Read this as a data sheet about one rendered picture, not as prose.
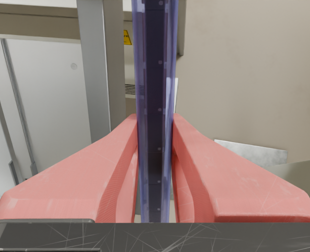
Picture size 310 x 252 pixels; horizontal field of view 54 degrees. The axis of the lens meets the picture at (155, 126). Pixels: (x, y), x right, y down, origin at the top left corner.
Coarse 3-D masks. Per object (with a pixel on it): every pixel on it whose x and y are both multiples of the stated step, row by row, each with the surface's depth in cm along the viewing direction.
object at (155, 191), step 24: (144, 0) 9; (168, 0) 9; (144, 24) 9; (168, 24) 9; (144, 48) 10; (168, 48) 10; (144, 72) 10; (168, 72) 10; (144, 96) 11; (168, 96) 11; (144, 120) 11; (168, 120) 11; (144, 144) 12; (168, 144) 12; (144, 168) 13; (168, 168) 13; (144, 192) 14; (168, 192) 14; (144, 216) 15; (168, 216) 15
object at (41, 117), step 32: (0, 64) 26; (32, 64) 26; (64, 64) 25; (0, 96) 28; (32, 96) 27; (64, 96) 27; (0, 128) 30; (32, 128) 29; (64, 128) 29; (0, 160) 32; (32, 160) 31; (0, 192) 35
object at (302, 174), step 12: (228, 144) 105; (240, 144) 105; (252, 156) 104; (264, 156) 103; (276, 156) 103; (264, 168) 72; (276, 168) 63; (288, 168) 56; (300, 168) 50; (288, 180) 55; (300, 180) 50
